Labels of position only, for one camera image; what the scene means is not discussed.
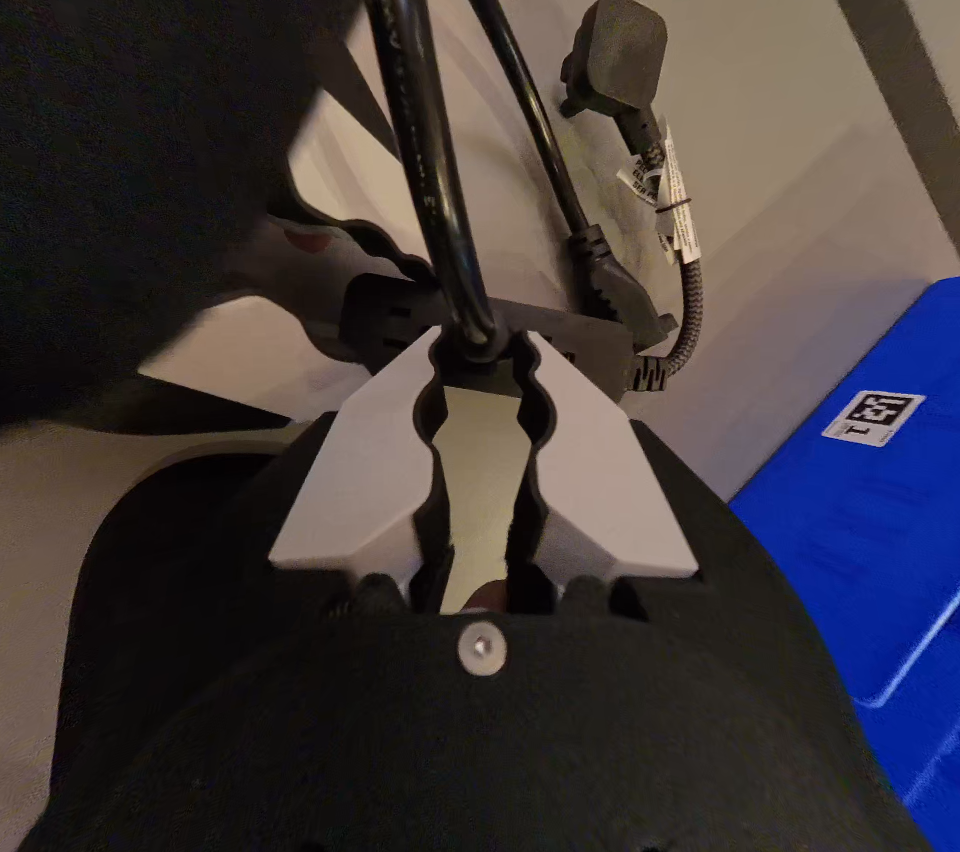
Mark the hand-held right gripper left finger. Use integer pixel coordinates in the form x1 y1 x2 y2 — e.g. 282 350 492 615
268 327 455 586

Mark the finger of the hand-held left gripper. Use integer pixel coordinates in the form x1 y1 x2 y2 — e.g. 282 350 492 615
137 297 370 427
266 87 442 288

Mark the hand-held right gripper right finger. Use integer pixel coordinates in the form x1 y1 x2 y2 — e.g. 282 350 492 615
506 333 700 590

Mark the black dimpled round pad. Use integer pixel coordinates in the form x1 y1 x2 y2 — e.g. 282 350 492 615
48 450 301 793

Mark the blue plastic bin with label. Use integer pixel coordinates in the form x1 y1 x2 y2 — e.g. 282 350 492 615
729 278 960 852

